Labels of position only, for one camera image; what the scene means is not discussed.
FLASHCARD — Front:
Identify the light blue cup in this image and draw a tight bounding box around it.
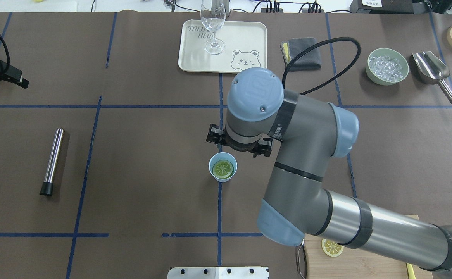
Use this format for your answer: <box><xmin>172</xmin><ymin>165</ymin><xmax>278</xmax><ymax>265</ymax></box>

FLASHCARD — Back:
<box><xmin>208</xmin><ymin>152</ymin><xmax>237</xmax><ymax>183</ymax></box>

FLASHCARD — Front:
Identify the grey folded cloth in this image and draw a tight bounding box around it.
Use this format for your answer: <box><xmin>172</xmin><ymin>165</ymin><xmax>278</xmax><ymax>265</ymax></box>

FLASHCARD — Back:
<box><xmin>280</xmin><ymin>37</ymin><xmax>322</xmax><ymax>72</ymax></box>

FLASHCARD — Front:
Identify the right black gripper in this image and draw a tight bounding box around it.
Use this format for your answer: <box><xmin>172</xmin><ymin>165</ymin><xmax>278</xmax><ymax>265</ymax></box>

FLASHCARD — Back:
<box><xmin>206</xmin><ymin>124</ymin><xmax>273</xmax><ymax>158</ymax></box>

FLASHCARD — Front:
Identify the steel muddler black tip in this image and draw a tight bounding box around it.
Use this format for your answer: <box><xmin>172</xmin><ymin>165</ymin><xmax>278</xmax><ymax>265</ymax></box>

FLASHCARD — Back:
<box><xmin>40</xmin><ymin>128</ymin><xmax>64</xmax><ymax>196</ymax></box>

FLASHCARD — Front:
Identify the green bowl of ice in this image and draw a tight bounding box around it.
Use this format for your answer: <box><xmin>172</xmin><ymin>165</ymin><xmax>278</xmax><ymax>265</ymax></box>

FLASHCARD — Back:
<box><xmin>365</xmin><ymin>48</ymin><xmax>410</xmax><ymax>86</ymax></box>

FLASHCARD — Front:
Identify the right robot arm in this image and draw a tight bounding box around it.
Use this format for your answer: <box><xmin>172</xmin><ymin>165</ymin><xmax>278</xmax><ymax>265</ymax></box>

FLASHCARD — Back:
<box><xmin>206</xmin><ymin>67</ymin><xmax>452</xmax><ymax>279</ymax></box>

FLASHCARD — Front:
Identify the yellow plastic knife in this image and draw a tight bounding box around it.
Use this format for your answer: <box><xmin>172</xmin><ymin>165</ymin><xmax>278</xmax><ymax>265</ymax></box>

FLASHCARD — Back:
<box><xmin>405</xmin><ymin>263</ymin><xmax>416</xmax><ymax>279</ymax></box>

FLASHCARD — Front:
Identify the wooden cutting board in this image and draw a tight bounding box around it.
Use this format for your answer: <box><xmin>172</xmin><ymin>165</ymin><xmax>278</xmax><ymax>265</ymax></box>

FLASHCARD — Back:
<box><xmin>296</xmin><ymin>235</ymin><xmax>433</xmax><ymax>279</ymax></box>

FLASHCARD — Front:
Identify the cream bear tray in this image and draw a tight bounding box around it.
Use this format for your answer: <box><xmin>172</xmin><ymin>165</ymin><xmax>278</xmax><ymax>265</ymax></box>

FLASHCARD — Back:
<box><xmin>178</xmin><ymin>19</ymin><xmax>267</xmax><ymax>74</ymax></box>

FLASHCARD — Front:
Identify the steel ice scoop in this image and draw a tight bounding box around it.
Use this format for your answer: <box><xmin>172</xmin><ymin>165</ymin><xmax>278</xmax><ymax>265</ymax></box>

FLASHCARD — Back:
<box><xmin>411</xmin><ymin>51</ymin><xmax>452</xmax><ymax>105</ymax></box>

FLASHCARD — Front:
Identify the wine glass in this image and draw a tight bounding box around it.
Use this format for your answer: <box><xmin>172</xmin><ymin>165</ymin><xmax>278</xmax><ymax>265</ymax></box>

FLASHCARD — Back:
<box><xmin>200</xmin><ymin>0</ymin><xmax>226</xmax><ymax>55</ymax></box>

